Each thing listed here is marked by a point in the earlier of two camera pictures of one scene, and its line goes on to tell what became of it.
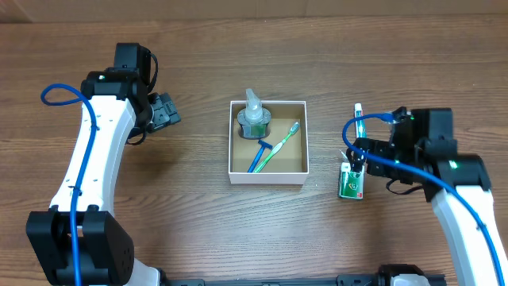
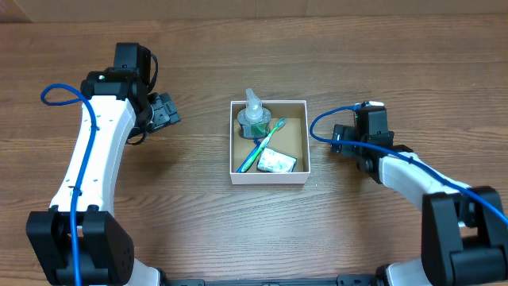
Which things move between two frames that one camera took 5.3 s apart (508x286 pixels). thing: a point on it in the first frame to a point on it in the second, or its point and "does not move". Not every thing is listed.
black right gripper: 371,157 to 341,139
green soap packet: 352,183 to 273,160
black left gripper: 165,113 does not move
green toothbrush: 294,129 to 279,123
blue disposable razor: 263,146 to 257,142
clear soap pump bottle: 254,118 does not move
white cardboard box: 290,164 does not move
